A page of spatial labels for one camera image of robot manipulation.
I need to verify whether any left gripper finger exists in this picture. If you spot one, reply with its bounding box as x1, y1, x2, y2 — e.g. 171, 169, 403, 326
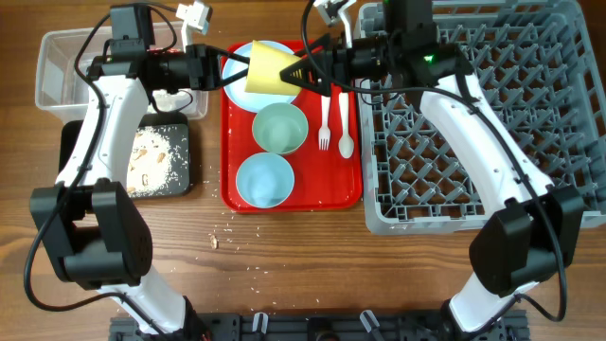
215, 47, 250, 64
215, 69, 248, 89

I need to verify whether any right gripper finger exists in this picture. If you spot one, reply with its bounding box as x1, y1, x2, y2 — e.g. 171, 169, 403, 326
306, 33, 331, 55
279, 51, 331, 97

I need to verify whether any yellow plastic cup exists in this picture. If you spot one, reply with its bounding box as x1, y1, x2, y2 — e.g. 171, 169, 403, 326
244, 41, 301, 96

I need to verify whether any light blue plate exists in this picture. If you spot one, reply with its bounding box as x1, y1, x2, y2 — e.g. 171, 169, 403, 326
223, 41, 296, 113

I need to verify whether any white plastic fork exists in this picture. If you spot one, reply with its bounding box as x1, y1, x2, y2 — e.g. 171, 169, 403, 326
318, 96, 330, 151

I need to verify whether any mint green bowl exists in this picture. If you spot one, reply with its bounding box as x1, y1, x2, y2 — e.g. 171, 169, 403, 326
252, 103, 309, 155

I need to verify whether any white plastic spoon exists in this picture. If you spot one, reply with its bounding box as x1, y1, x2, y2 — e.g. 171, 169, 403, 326
338, 92, 354, 159

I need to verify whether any light blue bowl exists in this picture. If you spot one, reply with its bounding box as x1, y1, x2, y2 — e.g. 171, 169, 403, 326
236, 153, 295, 209

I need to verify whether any food scraps and rice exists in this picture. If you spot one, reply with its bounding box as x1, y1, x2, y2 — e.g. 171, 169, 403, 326
125, 125, 188, 195

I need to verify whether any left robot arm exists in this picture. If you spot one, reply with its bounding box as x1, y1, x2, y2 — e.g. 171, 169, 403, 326
24, 1, 227, 340

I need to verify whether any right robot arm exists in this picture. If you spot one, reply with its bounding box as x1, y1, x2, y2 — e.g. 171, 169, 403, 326
279, 1, 584, 340

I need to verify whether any black food waste tray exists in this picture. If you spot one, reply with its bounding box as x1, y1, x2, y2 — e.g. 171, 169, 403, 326
56, 112, 192, 206

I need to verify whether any clear plastic waste bin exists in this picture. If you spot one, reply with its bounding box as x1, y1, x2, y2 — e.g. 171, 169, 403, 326
35, 28, 208, 123

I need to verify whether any grey dishwasher rack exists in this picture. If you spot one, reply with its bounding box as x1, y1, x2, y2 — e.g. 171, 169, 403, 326
357, 1, 605, 235

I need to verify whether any red serving tray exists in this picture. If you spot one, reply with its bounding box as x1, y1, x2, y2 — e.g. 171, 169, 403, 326
220, 39, 364, 214

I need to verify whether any brown food crumb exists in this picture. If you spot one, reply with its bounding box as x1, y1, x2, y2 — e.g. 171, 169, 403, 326
210, 235, 219, 250

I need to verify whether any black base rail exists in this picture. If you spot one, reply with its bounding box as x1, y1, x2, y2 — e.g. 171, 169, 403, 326
108, 310, 531, 341

